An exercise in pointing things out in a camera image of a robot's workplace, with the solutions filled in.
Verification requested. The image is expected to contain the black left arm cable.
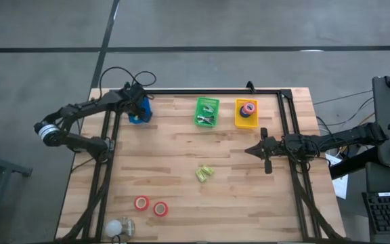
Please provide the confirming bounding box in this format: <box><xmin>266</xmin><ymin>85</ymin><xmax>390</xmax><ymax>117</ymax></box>
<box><xmin>99</xmin><ymin>66</ymin><xmax>157</xmax><ymax>100</ymax></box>

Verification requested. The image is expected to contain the green plastic basket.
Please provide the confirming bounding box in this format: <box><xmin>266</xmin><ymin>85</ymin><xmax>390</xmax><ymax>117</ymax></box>
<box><xmin>194</xmin><ymin>96</ymin><xmax>221</xmax><ymax>128</ymax></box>

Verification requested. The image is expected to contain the pink tape roll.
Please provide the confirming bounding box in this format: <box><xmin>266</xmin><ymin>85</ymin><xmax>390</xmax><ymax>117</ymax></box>
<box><xmin>242</xmin><ymin>102</ymin><xmax>257</xmax><ymax>115</ymax></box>

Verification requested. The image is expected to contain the grey keyboard tray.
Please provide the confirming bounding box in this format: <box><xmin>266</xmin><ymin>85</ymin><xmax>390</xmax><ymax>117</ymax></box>
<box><xmin>362</xmin><ymin>161</ymin><xmax>390</xmax><ymax>244</ymax></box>

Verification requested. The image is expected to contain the dark blue tape roll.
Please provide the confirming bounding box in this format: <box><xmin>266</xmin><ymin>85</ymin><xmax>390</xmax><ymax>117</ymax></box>
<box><xmin>238</xmin><ymin>105</ymin><xmax>252</xmax><ymax>119</ymax></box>

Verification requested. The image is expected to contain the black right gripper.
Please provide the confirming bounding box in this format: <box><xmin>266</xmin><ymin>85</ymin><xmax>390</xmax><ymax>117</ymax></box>
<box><xmin>244</xmin><ymin>127</ymin><xmax>286</xmax><ymax>175</ymax></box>

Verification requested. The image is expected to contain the black desk leg bar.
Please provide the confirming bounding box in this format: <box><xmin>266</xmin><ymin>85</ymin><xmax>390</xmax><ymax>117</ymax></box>
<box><xmin>329</xmin><ymin>146</ymin><xmax>381</xmax><ymax>180</ymax></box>

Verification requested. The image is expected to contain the grey metal stand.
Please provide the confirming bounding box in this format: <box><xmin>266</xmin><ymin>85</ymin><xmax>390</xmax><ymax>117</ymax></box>
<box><xmin>0</xmin><ymin>135</ymin><xmax>33</xmax><ymax>238</ymax></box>

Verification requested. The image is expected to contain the white paper sheet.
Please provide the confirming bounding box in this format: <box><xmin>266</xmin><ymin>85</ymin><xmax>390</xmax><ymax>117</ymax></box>
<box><xmin>325</xmin><ymin>152</ymin><xmax>349</xmax><ymax>200</ymax></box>

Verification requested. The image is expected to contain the yellow plastic basket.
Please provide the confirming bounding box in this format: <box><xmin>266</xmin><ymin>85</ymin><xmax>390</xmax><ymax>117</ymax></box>
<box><xmin>235</xmin><ymin>98</ymin><xmax>260</xmax><ymax>129</ymax></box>

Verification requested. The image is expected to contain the white light bulb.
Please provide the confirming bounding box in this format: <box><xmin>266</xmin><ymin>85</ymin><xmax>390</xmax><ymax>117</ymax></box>
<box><xmin>104</xmin><ymin>219</ymin><xmax>123</xmax><ymax>238</ymax></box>
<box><xmin>104</xmin><ymin>216</ymin><xmax>136</xmax><ymax>243</ymax></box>

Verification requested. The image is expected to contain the blue plastic basket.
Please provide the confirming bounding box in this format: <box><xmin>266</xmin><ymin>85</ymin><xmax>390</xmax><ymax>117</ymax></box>
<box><xmin>128</xmin><ymin>96</ymin><xmax>154</xmax><ymax>125</ymax></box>

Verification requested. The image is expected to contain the red tape roll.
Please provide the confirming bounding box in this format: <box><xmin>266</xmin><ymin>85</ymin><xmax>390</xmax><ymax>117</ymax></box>
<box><xmin>153</xmin><ymin>201</ymin><xmax>169</xmax><ymax>218</ymax></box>
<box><xmin>133</xmin><ymin>195</ymin><xmax>150</xmax><ymax>211</ymax></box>

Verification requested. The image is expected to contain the black metal table frame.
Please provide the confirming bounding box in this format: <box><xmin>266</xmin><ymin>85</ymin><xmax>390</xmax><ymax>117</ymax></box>
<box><xmin>58</xmin><ymin>88</ymin><xmax>347</xmax><ymax>243</ymax></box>

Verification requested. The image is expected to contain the black keyboard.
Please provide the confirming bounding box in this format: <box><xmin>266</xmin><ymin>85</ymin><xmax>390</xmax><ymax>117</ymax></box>
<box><xmin>362</xmin><ymin>190</ymin><xmax>390</xmax><ymax>235</ymax></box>

